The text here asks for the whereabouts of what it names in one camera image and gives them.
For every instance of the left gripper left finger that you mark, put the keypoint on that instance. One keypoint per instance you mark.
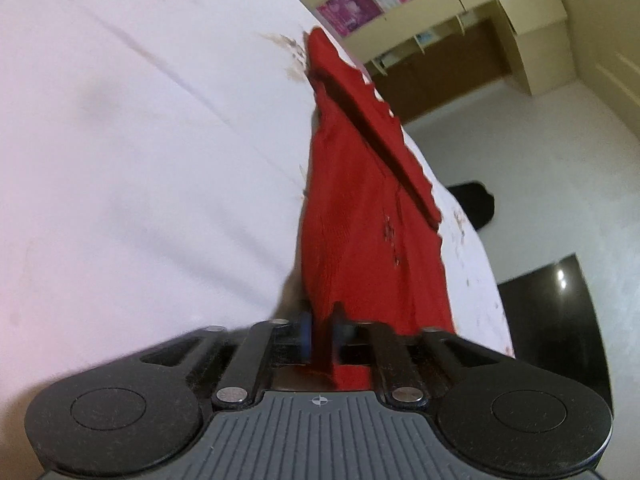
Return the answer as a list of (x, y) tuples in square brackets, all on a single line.
[(250, 357)]

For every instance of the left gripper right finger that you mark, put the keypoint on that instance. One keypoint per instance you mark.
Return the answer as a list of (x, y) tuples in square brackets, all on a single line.
[(370, 356)]

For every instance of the red knitted cloth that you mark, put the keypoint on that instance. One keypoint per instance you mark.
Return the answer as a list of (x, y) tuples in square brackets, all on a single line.
[(370, 226)]

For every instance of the black chair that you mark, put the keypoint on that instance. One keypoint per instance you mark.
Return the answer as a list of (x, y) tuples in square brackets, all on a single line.
[(476, 201)]

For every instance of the black glossy cabinet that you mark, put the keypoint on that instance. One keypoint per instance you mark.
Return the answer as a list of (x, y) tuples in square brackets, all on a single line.
[(554, 326)]

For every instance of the white floral bed sheet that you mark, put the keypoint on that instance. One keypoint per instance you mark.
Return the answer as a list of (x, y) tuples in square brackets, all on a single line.
[(154, 155)]

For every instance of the cream corner shelf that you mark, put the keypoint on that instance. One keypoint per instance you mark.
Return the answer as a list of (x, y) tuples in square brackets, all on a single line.
[(420, 42)]

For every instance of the brown wooden door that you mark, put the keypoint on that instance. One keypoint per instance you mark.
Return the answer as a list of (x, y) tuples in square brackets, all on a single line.
[(445, 71)]

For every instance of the lower left purple poster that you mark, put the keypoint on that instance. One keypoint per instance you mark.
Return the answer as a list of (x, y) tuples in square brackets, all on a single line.
[(347, 16)]

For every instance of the cream wardrobe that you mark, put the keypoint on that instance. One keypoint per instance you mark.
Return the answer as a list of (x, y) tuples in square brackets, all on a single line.
[(533, 34)]

